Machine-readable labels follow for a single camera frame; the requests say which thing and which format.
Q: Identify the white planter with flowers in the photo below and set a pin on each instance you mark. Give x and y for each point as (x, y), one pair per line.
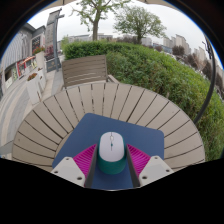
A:
(33, 88)

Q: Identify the round-crowned tree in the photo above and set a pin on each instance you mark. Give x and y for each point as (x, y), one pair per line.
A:
(140, 21)

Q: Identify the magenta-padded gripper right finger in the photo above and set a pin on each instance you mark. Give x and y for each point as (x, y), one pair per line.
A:
(138, 160)

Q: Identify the distant high-rise buildings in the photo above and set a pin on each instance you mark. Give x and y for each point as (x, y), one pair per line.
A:
(180, 41)

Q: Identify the white and teal computer mouse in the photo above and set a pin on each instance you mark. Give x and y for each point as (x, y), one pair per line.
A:
(111, 150)

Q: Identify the grey storefront building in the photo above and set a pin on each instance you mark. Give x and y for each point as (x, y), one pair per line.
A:
(16, 56)

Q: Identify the dark blue mouse pad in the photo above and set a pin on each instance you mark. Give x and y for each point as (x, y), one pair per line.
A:
(140, 136)

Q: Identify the tall thick-trunked tree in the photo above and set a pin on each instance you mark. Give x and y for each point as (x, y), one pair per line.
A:
(96, 23)

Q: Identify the grey sign pillar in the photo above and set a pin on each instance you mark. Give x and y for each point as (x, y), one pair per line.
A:
(53, 40)

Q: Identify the slatted wooden chair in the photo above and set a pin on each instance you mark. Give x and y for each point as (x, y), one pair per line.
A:
(85, 70)

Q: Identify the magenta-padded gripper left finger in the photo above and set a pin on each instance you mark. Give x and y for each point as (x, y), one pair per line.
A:
(85, 160)

